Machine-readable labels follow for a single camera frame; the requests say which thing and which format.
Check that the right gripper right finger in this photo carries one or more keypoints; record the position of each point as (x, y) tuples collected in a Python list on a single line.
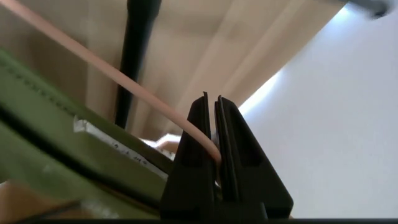
[(248, 177)]

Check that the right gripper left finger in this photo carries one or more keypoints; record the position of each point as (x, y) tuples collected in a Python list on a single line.
[(189, 174)]

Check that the pink clothes hanger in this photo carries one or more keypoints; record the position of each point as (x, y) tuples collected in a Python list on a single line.
[(124, 79)]

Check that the green printed shirt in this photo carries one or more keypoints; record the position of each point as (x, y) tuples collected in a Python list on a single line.
[(46, 149)]

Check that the black clothes rack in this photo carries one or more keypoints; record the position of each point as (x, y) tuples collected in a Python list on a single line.
[(136, 56)]

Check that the beige curtain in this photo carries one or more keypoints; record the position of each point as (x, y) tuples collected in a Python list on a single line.
[(217, 46)]

